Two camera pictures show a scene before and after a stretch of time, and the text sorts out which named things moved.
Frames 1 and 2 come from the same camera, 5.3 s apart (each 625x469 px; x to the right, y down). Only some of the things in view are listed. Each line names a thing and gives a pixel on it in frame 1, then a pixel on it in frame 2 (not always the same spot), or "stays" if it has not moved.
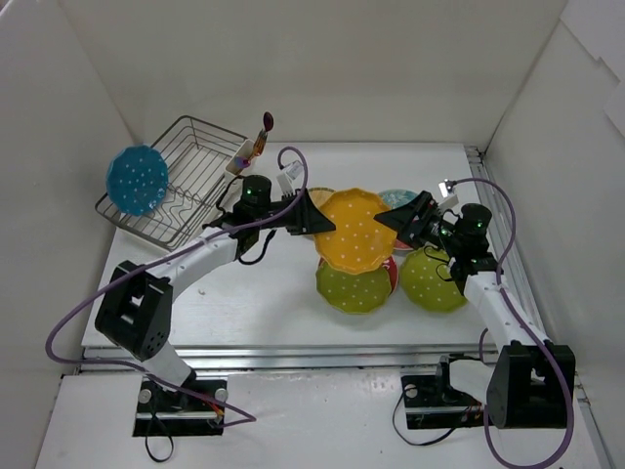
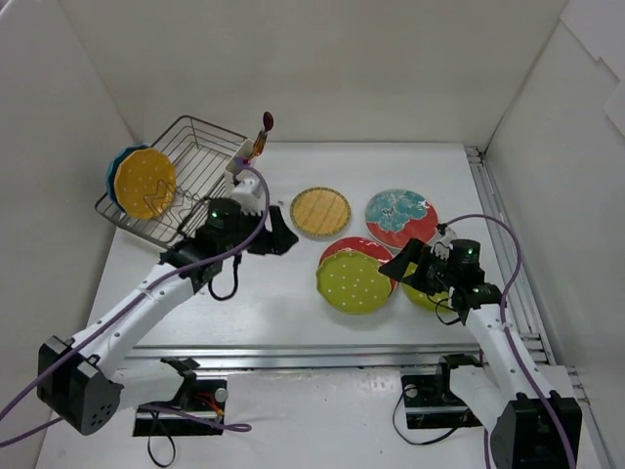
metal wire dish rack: (195, 156) stays
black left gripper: (298, 211) to (259, 234)
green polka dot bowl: (354, 293) stays
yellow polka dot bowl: (358, 243) to (145, 182)
